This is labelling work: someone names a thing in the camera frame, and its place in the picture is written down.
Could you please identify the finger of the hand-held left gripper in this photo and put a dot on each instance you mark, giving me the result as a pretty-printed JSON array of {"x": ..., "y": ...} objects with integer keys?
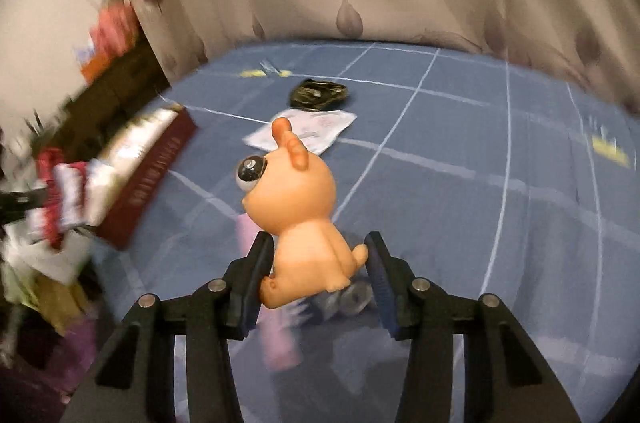
[{"x": 22, "y": 204}]

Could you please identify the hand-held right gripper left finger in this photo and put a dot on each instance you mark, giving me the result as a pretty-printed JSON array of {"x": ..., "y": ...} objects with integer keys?
[{"x": 247, "y": 313}]

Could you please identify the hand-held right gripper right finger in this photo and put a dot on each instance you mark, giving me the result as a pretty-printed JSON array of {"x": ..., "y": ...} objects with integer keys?
[{"x": 382, "y": 288}]

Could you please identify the orange rubber animal toy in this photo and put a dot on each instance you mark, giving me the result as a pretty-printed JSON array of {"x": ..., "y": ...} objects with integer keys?
[{"x": 300, "y": 243}]

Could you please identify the red tin box gold inside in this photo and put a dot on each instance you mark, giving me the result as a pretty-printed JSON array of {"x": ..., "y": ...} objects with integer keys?
[{"x": 155, "y": 183}]

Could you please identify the floral printed plastic packet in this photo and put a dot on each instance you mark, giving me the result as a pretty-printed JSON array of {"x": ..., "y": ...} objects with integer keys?
[{"x": 325, "y": 125}]

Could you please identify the black net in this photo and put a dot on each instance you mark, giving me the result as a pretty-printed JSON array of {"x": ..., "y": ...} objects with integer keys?
[{"x": 320, "y": 94}]

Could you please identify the blue plaid bed sheet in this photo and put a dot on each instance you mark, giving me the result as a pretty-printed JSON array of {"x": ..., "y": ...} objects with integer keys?
[{"x": 475, "y": 228}]

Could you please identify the dark wooden cabinet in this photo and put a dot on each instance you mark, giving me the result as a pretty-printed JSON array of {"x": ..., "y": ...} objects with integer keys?
[{"x": 120, "y": 98}]

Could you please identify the orange box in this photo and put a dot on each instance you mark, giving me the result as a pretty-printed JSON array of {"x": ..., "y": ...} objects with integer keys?
[{"x": 100, "y": 65}]

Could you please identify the orange plastic bag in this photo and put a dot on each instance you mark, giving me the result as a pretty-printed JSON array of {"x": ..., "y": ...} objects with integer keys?
[{"x": 117, "y": 28}]

